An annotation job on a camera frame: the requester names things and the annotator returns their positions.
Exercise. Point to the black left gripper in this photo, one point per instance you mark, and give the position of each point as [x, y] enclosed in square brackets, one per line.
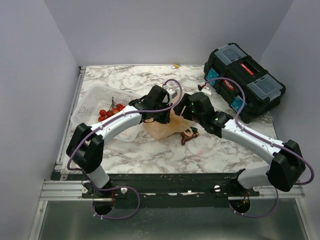
[164, 120]

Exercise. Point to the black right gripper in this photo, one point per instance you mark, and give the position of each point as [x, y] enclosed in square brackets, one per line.
[184, 101]

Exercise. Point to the peach banana-print plastic bag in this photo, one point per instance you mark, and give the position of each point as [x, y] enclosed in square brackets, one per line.
[177, 124]

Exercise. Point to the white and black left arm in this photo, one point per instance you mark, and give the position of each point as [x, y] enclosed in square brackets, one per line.
[87, 142]

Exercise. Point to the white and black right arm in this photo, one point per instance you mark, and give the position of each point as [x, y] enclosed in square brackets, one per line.
[284, 166]

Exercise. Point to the red fake cherry bunch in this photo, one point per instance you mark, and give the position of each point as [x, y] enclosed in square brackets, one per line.
[113, 109]

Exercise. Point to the brown faucet tap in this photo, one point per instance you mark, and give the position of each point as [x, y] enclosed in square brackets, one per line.
[185, 138]

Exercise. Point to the yellow hex key set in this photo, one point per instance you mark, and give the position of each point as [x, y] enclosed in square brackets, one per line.
[175, 66]

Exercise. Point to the black toolbox with blue latches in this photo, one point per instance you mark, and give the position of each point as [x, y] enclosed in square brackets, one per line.
[262, 91]

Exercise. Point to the white perforated plastic basket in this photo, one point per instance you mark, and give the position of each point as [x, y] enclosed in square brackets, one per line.
[97, 98]

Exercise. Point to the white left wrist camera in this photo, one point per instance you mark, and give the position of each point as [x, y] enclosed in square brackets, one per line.
[171, 92]

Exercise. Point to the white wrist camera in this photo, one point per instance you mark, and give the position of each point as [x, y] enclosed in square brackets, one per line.
[204, 89]
[171, 92]

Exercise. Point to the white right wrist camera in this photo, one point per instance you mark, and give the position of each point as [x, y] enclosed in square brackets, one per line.
[204, 89]

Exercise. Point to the green-handled screwdriver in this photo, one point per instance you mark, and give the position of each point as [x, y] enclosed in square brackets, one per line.
[193, 129]

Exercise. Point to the black mounting rail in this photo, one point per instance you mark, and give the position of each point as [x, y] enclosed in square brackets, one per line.
[175, 190]

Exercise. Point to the aluminium frame extrusion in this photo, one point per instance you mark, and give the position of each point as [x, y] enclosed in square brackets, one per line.
[61, 191]

